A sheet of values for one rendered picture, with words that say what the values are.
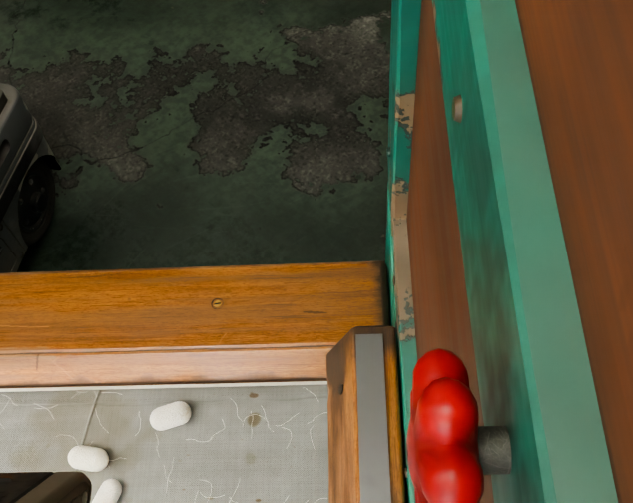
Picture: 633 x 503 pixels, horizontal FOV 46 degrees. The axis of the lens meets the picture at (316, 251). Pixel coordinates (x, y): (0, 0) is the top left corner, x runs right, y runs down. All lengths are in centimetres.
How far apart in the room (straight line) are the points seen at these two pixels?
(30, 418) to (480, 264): 62
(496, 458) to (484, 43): 10
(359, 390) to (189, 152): 135
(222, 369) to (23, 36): 171
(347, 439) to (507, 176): 43
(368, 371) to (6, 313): 38
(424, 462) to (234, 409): 57
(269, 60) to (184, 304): 136
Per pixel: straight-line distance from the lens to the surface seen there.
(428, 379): 16
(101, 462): 71
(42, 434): 76
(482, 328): 20
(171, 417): 70
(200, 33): 216
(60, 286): 79
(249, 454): 70
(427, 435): 16
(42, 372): 77
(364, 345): 60
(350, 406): 59
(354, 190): 175
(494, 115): 18
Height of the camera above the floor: 140
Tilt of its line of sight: 58 degrees down
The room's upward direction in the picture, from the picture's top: 7 degrees counter-clockwise
